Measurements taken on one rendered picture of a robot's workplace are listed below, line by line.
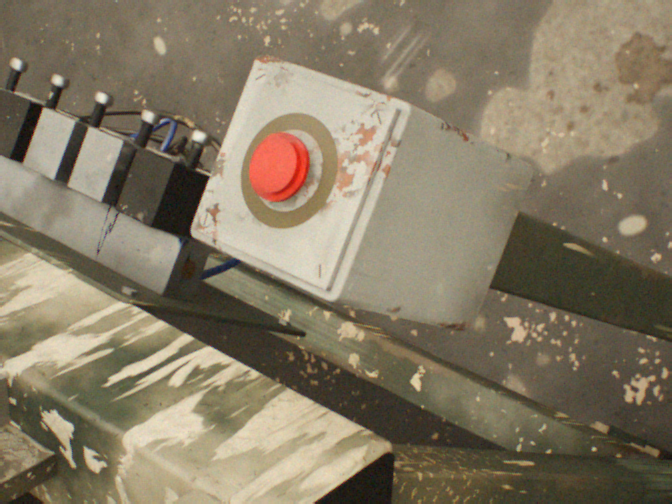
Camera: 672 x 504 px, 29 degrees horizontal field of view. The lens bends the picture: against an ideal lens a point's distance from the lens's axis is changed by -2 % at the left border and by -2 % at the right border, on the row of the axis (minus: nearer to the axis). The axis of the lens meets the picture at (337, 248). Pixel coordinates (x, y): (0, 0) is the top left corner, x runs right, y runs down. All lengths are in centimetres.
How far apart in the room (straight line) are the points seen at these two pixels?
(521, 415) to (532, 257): 54
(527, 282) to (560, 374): 70
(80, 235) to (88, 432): 29
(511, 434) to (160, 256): 57
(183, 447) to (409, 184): 22
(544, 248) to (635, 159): 70
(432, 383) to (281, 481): 76
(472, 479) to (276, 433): 19
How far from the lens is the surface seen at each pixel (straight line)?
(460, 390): 153
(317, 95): 76
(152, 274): 107
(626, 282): 115
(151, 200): 105
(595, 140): 171
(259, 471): 82
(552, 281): 102
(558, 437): 148
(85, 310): 98
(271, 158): 75
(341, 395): 183
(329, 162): 74
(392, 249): 76
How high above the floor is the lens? 153
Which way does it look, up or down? 56 degrees down
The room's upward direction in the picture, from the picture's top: 74 degrees counter-clockwise
